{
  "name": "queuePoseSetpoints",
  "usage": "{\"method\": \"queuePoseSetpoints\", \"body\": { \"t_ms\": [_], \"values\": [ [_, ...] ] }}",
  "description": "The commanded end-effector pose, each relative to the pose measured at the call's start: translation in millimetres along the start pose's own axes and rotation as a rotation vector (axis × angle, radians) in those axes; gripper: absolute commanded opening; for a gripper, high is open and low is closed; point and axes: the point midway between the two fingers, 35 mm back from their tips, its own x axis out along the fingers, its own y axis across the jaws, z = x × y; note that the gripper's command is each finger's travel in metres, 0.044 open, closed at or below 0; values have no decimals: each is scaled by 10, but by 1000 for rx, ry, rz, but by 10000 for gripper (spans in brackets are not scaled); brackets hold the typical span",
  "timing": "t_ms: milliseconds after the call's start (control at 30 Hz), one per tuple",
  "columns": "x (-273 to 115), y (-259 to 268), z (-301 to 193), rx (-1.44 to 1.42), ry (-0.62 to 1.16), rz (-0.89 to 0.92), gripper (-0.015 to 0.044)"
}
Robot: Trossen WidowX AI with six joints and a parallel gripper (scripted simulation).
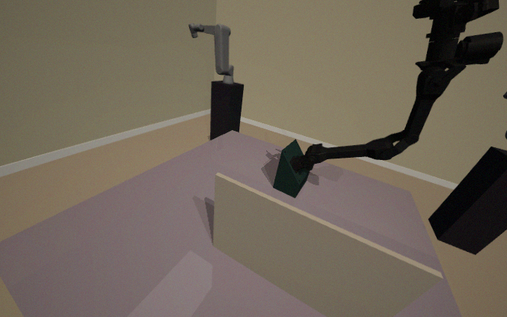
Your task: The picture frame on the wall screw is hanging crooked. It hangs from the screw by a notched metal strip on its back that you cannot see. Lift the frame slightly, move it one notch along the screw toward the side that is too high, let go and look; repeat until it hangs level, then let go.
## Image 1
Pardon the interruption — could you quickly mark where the beige flat rectangular panel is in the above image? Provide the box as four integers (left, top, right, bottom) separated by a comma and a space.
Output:
212, 173, 443, 317

